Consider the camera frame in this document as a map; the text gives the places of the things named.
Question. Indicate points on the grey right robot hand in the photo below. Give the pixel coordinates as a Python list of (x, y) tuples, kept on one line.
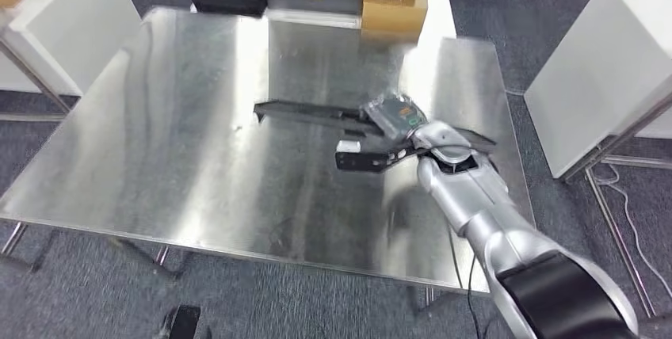
[(396, 116)]

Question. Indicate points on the black plastic plate bracket part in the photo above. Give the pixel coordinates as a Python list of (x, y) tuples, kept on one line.
[(304, 111)]

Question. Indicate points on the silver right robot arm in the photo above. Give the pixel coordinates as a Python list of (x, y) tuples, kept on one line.
[(472, 189)]

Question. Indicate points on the steel workbench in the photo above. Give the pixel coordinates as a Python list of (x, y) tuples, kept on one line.
[(184, 142)]

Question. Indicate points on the white table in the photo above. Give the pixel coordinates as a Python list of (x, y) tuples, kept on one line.
[(441, 6), (79, 27), (593, 74)]

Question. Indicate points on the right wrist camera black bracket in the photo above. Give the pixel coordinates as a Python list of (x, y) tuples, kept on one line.
[(362, 161)]

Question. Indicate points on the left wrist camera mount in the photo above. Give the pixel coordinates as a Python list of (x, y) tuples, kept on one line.
[(185, 322)]

